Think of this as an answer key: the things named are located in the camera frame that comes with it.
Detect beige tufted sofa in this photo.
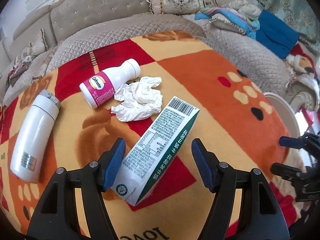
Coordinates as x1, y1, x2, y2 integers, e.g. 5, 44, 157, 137
1, 0, 319, 111

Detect plush toy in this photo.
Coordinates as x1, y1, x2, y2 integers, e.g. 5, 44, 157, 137
286, 43, 318, 79

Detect green white milk carton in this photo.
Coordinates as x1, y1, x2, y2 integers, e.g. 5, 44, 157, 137
112, 96, 200, 206

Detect orange red patterned blanket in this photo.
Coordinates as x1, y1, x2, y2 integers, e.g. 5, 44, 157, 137
1, 30, 306, 239

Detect blue cushion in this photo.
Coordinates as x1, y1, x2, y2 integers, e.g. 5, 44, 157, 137
255, 10, 299, 60

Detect pink label white bottle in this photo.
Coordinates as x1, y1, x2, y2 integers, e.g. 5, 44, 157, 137
79, 59, 141, 109

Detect green patterned curtain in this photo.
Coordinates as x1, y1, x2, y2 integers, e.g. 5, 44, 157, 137
257, 0, 319, 50

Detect colourful blanket pile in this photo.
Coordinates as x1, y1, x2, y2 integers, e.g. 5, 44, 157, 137
195, 0, 261, 40

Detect white thermos bottle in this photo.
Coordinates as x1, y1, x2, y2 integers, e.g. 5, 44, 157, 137
10, 89, 60, 183

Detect small side cushion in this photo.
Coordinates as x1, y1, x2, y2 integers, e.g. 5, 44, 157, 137
15, 28, 48, 63

